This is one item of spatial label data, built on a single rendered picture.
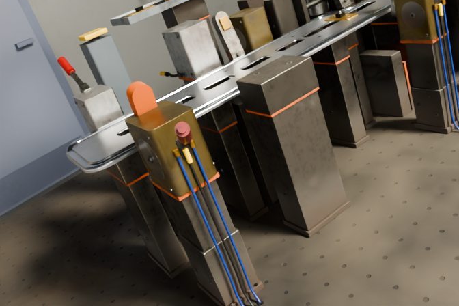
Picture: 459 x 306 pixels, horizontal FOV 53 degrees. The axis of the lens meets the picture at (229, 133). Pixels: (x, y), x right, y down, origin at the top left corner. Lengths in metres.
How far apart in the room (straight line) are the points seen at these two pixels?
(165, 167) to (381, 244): 0.42
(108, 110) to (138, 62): 3.06
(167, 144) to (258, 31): 0.57
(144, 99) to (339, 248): 0.44
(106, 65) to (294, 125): 0.54
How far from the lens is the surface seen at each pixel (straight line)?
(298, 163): 0.87
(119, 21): 1.24
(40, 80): 3.72
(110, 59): 1.20
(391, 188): 1.03
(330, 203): 0.96
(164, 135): 0.68
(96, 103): 1.01
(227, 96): 0.89
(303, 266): 0.88
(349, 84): 1.15
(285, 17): 1.28
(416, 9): 1.10
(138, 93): 0.74
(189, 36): 1.08
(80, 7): 3.90
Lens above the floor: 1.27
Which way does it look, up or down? 22 degrees down
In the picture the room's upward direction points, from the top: 20 degrees counter-clockwise
